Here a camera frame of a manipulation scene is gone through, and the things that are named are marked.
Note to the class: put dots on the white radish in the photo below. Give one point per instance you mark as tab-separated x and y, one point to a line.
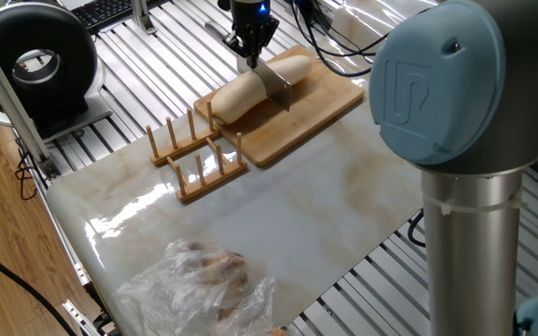
236	98

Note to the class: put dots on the steel cleaver knife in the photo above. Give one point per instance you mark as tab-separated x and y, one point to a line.
276	86

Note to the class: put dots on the black keyboard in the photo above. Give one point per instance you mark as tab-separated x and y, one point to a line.
101	11

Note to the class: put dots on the aluminium frame post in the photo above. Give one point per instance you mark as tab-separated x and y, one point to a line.
142	16
12	102

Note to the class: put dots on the wooden cutting board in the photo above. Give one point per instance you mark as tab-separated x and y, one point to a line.
297	121

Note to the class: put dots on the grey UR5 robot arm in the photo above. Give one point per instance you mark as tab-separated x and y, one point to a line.
474	116

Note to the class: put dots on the marble pattern table mat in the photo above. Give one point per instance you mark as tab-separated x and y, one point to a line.
297	200

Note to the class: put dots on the wooden peg rack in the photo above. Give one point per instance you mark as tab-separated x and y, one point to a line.
208	184

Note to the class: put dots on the clear plastic bag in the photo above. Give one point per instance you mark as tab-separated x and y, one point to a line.
171	294

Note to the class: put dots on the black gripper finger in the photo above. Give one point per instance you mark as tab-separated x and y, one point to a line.
263	36
240	41

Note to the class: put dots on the pale brown mushroom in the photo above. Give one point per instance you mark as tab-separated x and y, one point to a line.
231	298

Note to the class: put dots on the brown mushroom with dark cap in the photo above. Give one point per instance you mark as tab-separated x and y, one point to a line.
224	266

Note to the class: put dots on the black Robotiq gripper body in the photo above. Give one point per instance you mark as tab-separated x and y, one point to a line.
249	14

